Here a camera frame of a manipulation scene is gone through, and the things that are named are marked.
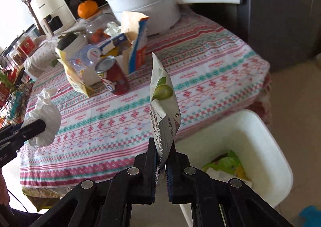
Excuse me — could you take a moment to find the cream bowl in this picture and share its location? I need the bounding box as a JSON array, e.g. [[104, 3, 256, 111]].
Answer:
[[63, 33, 88, 55]]

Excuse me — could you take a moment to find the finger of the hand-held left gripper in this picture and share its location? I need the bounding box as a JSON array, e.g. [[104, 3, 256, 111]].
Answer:
[[0, 119, 47, 151]]

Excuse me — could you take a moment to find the blue plastic bag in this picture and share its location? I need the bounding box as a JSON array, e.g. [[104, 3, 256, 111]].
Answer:
[[298, 206, 321, 227]]

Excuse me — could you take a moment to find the white dotted cloth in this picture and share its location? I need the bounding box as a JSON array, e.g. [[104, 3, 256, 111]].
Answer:
[[24, 26, 84, 78]]

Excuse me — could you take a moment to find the red label jar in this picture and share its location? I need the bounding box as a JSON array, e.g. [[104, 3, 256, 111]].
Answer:
[[17, 34, 37, 57]]

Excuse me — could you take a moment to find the white cooking pot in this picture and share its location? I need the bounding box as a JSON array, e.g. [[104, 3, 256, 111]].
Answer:
[[103, 0, 242, 37]]

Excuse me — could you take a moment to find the crumpled clear plastic bottle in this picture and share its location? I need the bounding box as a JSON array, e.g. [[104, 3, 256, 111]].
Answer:
[[69, 44, 102, 69]]

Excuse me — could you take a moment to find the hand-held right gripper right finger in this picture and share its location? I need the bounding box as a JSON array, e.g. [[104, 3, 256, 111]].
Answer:
[[166, 141, 295, 227]]

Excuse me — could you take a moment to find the dry twig bundle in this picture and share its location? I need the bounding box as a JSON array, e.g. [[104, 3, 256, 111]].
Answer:
[[5, 0, 44, 29]]

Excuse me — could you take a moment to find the green plant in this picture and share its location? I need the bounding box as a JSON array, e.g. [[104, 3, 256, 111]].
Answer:
[[0, 70, 16, 93]]

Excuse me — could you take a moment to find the kraft paper bag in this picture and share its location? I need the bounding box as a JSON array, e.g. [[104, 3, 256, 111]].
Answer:
[[121, 11, 150, 75]]

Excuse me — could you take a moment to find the grey refrigerator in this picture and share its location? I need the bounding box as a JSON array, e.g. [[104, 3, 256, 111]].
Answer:
[[181, 0, 321, 72]]

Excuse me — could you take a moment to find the red snack packet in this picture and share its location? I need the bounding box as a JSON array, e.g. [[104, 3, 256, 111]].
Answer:
[[95, 56, 130, 96]]

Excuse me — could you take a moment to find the snack packet with green fruit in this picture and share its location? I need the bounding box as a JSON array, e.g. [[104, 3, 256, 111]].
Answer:
[[150, 52, 181, 180]]

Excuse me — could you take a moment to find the striped patterned tablecloth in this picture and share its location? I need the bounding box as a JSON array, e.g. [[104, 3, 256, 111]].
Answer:
[[19, 11, 272, 190]]

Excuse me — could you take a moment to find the blue carton box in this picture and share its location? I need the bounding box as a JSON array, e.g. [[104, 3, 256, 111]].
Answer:
[[99, 33, 128, 55]]

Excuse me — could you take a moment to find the yellow snack packet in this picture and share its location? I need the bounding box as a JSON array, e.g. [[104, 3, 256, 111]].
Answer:
[[55, 47, 95, 97]]

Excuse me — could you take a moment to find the white tissue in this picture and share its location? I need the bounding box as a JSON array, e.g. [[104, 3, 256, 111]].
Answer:
[[24, 89, 62, 147]]

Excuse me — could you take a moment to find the glass teapot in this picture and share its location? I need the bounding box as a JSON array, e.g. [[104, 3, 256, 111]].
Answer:
[[86, 12, 119, 43]]

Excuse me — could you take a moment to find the black wire rack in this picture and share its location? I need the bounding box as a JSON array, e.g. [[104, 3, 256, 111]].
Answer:
[[0, 24, 36, 127]]

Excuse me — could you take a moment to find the large orange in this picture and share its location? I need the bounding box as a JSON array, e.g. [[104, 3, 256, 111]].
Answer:
[[77, 0, 99, 19]]

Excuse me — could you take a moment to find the crumpled pale green paper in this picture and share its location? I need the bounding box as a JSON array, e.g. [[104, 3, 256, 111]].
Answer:
[[104, 21, 123, 37]]

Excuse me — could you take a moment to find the cream air fryer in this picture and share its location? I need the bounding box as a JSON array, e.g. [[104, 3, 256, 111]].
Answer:
[[30, 0, 79, 38]]

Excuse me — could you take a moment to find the dark green pumpkin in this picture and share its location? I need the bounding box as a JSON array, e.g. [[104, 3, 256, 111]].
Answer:
[[58, 32, 77, 51]]

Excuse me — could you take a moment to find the white trash bin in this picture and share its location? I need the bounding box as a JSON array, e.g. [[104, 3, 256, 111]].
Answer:
[[173, 109, 294, 227]]

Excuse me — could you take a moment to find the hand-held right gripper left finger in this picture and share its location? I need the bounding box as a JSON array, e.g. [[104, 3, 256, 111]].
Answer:
[[25, 137, 158, 227]]

